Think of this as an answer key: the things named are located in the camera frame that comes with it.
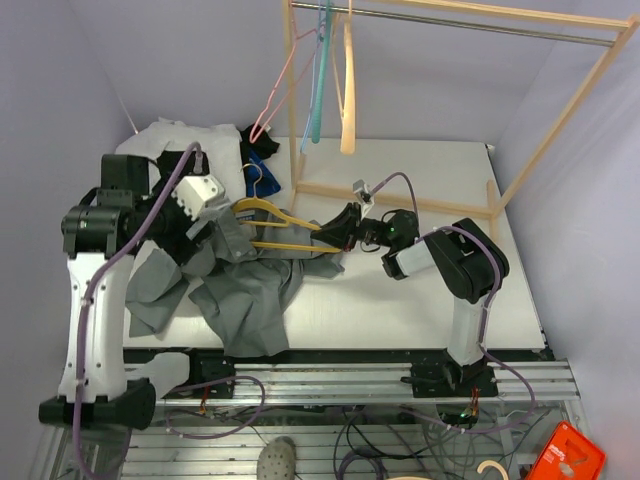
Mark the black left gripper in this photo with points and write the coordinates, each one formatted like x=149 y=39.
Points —
x=180 y=244

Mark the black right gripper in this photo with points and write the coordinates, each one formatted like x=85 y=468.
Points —
x=343 y=230

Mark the yellow hanger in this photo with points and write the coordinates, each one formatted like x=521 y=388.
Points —
x=284 y=220

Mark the grey shirt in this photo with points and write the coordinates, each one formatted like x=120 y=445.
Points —
x=241 y=291

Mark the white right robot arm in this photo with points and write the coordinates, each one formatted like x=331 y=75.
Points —
x=471 y=265

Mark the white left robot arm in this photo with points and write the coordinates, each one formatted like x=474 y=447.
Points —
x=102 y=236

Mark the white shirt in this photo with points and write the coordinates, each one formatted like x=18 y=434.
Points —
x=220 y=144

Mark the teal hanger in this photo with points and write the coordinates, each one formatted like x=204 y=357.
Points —
x=316 y=123

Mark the natural wooden hanger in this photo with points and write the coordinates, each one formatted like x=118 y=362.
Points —
x=347 y=95

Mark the light blue hanger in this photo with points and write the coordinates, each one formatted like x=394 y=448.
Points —
x=314 y=72

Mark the beige curved hanger piece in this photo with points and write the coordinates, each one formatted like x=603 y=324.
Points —
x=491 y=466

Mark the black garment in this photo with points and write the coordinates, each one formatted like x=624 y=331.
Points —
x=264 y=147

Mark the grey perforated shoe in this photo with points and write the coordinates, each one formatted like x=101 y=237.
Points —
x=277 y=460

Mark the orange plastic case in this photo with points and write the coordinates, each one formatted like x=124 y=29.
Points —
x=568 y=455

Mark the wooden clothes rack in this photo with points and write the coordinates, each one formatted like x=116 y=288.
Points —
x=611 y=34

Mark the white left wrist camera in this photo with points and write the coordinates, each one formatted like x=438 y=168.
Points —
x=199 y=196

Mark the aluminium rail frame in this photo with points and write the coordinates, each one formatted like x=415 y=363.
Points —
x=359 y=415

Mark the pink wire hanger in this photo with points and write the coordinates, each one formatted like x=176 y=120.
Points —
x=284 y=86

